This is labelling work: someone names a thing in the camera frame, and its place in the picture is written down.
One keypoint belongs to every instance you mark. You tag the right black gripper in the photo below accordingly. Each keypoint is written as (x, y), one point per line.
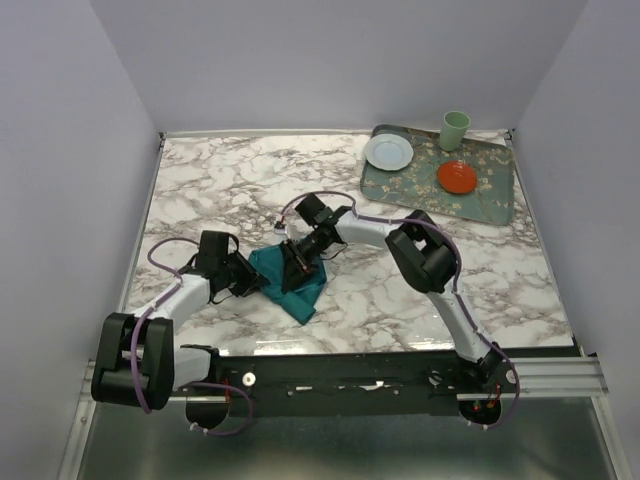
(297, 268)

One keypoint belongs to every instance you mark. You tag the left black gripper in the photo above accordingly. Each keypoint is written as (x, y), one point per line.
(251, 280)

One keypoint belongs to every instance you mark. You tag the teal cloth napkin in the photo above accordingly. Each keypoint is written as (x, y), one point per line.
(298, 303)

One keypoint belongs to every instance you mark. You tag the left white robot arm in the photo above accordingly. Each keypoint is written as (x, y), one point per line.
(138, 362)

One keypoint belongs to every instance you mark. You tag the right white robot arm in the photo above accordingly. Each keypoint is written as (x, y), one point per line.
(426, 257)

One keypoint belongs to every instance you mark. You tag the light blue small plate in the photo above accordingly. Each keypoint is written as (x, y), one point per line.
(388, 152)

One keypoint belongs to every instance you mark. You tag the red small bowl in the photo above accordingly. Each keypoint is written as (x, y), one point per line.
(457, 178)

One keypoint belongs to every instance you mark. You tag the light green cup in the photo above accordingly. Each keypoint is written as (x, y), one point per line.
(454, 127)

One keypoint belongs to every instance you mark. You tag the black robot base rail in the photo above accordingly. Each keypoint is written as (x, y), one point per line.
(433, 382)

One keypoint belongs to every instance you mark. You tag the aluminium frame rail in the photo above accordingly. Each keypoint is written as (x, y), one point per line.
(561, 377)

